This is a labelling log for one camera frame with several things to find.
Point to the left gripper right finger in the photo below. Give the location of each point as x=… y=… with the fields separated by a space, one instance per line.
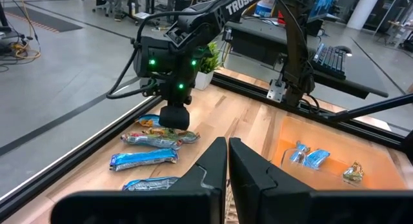
x=274 y=204

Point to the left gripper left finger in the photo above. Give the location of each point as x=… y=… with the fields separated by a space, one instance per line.
x=193 y=204

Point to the white label snack packet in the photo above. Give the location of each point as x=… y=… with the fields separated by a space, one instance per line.
x=150 y=184

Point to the silver blue granola bar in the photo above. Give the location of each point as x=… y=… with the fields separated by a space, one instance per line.
x=298 y=154
x=317 y=157

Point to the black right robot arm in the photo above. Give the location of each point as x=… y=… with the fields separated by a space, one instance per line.
x=245 y=3

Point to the round woven placemat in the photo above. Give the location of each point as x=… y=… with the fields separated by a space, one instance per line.
x=230 y=204

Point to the small potted green plant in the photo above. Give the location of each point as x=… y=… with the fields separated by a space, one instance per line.
x=209 y=61

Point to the beige plastic bin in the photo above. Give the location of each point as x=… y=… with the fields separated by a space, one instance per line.
x=338 y=143

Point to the grey computer desk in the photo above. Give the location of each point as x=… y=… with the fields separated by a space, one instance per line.
x=258 y=33

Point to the person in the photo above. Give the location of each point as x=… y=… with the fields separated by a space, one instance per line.
x=117 y=6

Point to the office chair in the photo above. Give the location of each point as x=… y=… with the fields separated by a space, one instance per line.
x=101 y=3

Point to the white blue wipes tub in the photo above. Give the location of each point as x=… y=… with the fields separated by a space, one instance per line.
x=264 y=7

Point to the black stand bar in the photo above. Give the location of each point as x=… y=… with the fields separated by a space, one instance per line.
x=371 y=108

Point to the black floor mat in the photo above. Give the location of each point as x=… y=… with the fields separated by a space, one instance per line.
x=45 y=20

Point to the black backlit keyboard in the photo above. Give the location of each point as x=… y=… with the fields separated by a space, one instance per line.
x=329 y=61

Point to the black computer mouse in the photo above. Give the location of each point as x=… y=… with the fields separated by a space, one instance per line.
x=344 y=49

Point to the blue computer screen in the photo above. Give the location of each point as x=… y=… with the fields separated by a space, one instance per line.
x=322 y=4

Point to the white round pillar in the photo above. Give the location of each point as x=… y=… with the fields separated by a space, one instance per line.
x=364 y=9

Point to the silver metal bracket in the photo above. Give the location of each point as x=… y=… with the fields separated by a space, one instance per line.
x=276 y=91

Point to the black aluminium table frame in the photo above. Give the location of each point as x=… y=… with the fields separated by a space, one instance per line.
x=80 y=154

